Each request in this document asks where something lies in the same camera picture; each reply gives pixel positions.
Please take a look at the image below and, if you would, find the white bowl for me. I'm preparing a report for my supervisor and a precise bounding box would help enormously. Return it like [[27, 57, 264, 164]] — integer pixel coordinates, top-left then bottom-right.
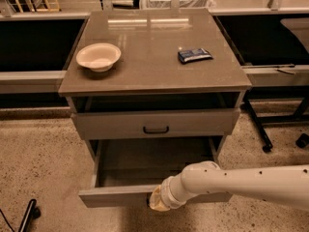
[[76, 43, 122, 73]]

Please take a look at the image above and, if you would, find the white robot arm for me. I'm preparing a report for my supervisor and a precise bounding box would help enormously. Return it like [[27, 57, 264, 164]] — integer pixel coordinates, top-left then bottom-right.
[[149, 161, 309, 212]]

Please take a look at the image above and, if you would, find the black stand foot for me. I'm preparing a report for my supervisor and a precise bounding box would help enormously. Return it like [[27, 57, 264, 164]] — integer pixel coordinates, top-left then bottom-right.
[[0, 198, 42, 232]]

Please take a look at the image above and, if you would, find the grey top drawer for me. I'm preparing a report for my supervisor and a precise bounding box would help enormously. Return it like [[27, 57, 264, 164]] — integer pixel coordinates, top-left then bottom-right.
[[71, 108, 239, 140]]

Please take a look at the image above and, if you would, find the black rolling stand frame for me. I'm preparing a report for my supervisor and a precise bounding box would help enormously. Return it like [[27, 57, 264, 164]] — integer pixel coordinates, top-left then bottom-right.
[[243, 94, 309, 153]]

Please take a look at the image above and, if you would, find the grey drawer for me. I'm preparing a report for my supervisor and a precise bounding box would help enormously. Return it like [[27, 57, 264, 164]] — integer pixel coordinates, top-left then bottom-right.
[[71, 108, 239, 140], [79, 136, 221, 208]]

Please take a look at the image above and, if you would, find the blue snack packet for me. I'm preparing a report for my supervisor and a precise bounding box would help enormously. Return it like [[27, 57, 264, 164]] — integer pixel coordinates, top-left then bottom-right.
[[178, 48, 212, 64]]

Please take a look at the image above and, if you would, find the black caster wheel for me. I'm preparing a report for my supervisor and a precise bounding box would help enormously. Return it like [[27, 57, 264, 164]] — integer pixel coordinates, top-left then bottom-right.
[[295, 133, 309, 148]]

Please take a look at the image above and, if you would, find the grey drawer cabinet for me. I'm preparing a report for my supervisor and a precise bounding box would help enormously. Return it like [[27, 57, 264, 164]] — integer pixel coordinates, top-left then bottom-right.
[[58, 9, 253, 166]]

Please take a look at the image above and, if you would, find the white wire basket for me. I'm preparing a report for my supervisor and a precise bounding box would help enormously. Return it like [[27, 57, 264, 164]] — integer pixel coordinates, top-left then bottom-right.
[[140, 0, 216, 10]]

